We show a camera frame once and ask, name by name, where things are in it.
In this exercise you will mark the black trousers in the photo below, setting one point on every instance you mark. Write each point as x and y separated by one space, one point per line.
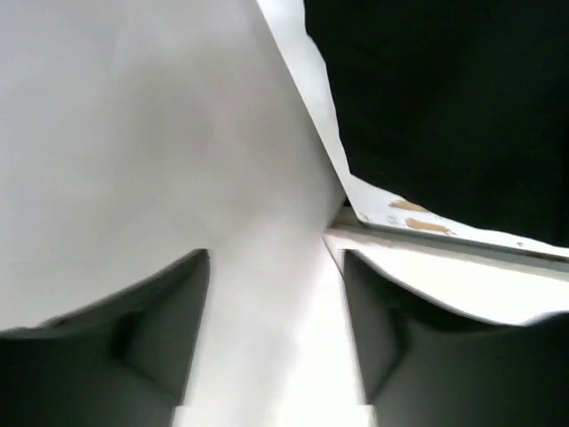
458 106

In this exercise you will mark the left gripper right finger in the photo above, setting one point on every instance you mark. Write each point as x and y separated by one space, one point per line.
424 365

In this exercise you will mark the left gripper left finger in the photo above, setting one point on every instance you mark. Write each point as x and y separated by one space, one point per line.
122 361

